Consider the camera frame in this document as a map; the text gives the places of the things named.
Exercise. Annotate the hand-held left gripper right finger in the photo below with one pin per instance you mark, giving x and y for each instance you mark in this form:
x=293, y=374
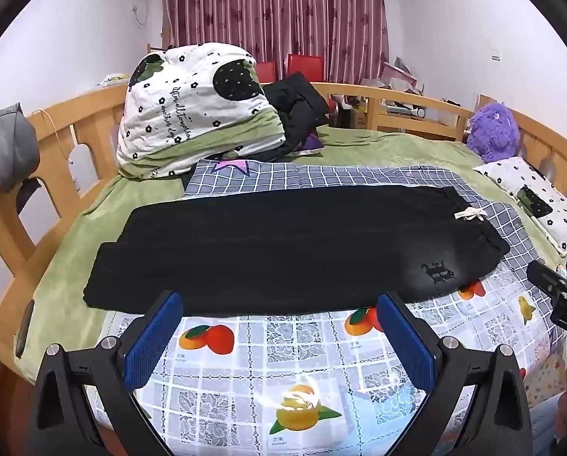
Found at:
x=404, y=342

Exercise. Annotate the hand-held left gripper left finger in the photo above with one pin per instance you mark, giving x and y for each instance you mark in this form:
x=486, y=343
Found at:
x=153, y=337

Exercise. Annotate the black pants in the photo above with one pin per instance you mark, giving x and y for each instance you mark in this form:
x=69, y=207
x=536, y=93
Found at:
x=264, y=247

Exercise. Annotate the white flower print pillow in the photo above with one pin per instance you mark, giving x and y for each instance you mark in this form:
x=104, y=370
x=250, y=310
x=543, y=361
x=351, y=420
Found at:
x=535, y=199

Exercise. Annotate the fruit print plastic sheet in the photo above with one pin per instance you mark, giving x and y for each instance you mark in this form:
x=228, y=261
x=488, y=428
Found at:
x=264, y=351

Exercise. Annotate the person's blue jeans leg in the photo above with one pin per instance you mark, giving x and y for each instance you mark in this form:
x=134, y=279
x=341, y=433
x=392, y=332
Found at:
x=547, y=430

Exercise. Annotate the green bed sheet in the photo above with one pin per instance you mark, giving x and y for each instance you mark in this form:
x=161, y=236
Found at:
x=74, y=247

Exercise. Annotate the purple plush toy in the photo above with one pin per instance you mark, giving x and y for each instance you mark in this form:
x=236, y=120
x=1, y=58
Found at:
x=492, y=128

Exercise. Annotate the fruit-print checked sheet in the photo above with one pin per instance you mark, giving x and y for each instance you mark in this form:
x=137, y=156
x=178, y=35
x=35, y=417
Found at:
x=335, y=175

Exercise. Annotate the purple cloth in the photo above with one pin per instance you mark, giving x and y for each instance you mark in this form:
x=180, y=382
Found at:
x=311, y=143

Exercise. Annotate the folded white flower print quilt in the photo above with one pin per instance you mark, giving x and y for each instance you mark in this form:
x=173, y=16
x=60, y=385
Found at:
x=179, y=104

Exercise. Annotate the grey hanging cloth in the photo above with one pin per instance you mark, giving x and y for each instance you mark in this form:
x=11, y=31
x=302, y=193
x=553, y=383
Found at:
x=10, y=142

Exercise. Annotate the pile of cardboard clutter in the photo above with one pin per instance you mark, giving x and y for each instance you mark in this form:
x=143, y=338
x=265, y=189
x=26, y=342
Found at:
x=397, y=78

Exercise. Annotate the black jacket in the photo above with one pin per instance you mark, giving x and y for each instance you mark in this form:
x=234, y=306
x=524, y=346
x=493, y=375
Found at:
x=297, y=114

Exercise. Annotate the red chair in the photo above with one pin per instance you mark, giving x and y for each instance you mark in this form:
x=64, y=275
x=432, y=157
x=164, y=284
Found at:
x=266, y=72
x=306, y=67

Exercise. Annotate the dark red striped curtain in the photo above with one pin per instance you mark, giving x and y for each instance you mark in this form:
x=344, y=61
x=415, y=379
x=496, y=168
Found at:
x=274, y=9

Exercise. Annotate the wooden bed frame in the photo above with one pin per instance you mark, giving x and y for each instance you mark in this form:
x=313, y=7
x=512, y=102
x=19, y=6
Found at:
x=8, y=218

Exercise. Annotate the white wall switch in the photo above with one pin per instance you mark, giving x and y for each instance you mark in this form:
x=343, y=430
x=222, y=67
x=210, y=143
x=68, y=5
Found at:
x=497, y=55

